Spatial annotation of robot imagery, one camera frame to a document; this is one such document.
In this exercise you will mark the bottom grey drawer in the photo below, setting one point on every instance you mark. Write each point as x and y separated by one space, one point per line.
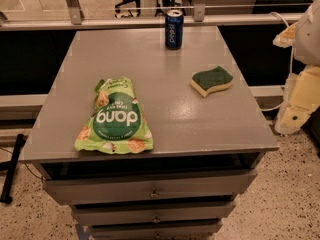
155 231

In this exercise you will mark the green yellow sponge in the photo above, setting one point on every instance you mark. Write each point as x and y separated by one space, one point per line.
210 81

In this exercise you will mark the top grey drawer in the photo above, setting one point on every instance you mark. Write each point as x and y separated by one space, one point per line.
150 187

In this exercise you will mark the black stand leg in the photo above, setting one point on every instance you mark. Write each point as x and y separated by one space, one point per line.
10 168

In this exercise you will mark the green dang chips bag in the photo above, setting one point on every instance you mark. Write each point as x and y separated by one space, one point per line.
118 125

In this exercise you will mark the grey drawer cabinet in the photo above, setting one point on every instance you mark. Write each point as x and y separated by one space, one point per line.
221 132

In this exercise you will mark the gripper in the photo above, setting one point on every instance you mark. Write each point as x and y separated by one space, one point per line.
308 39

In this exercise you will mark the grey drawer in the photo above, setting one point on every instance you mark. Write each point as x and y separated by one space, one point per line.
150 187
153 213
155 231

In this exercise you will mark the grey metal railing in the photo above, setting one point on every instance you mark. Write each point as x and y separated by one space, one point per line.
100 14

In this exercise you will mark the middle grey drawer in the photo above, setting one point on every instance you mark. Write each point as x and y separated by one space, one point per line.
153 213

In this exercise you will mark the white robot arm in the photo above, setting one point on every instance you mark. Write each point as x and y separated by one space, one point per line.
304 38

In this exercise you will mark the black office chair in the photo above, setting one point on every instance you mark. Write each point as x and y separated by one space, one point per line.
129 13

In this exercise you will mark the blue pepsi can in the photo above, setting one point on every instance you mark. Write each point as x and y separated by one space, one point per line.
174 21

